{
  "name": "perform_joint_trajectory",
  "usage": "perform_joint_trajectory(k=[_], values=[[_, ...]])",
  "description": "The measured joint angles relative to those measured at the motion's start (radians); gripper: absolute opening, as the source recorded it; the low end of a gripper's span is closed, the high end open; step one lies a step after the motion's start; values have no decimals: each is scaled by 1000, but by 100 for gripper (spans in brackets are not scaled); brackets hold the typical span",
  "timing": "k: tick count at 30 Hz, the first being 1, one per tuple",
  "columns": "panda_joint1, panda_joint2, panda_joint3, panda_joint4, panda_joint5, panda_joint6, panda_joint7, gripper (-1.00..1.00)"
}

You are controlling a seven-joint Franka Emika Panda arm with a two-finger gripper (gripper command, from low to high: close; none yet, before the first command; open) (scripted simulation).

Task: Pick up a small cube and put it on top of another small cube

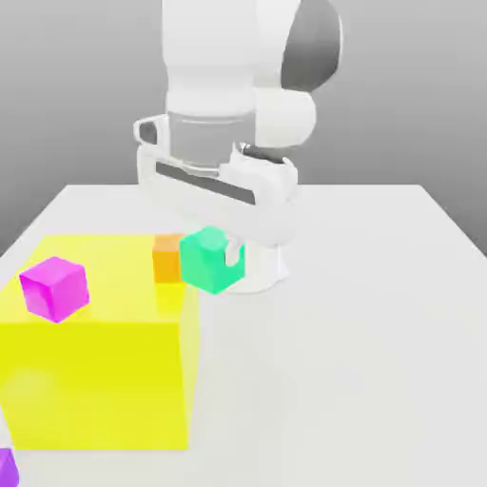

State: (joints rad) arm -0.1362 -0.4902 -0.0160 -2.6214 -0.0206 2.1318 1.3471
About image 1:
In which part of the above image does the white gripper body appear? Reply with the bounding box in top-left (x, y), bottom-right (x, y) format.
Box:
top-left (135, 145), bottom-right (300, 247)

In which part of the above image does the small green cube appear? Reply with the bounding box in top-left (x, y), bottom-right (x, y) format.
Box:
top-left (178, 225), bottom-right (247, 297)

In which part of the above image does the small orange cube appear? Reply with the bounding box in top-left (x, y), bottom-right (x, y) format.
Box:
top-left (151, 233), bottom-right (187, 285)

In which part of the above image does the small magenta cube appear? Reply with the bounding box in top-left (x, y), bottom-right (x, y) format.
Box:
top-left (18, 255), bottom-right (91, 325)

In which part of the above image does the small purple cube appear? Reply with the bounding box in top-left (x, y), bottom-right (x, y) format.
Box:
top-left (0, 447), bottom-right (21, 487)

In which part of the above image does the large yellow box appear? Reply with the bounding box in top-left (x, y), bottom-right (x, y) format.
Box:
top-left (0, 233), bottom-right (204, 451)

